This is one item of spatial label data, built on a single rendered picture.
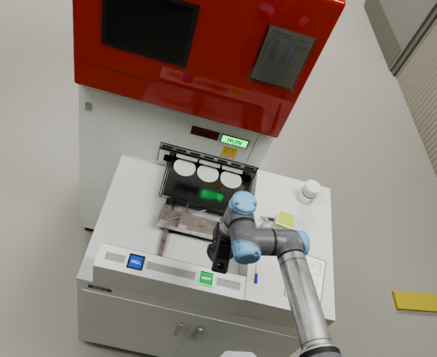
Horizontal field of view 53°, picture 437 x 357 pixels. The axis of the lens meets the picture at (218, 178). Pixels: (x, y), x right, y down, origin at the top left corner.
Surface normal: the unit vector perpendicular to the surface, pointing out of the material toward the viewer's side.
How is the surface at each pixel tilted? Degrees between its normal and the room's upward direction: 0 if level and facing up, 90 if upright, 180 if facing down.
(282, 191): 0
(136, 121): 90
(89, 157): 90
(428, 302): 0
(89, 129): 90
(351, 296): 0
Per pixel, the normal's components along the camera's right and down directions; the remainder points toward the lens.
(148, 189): 0.24, -0.59
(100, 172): -0.13, 0.76
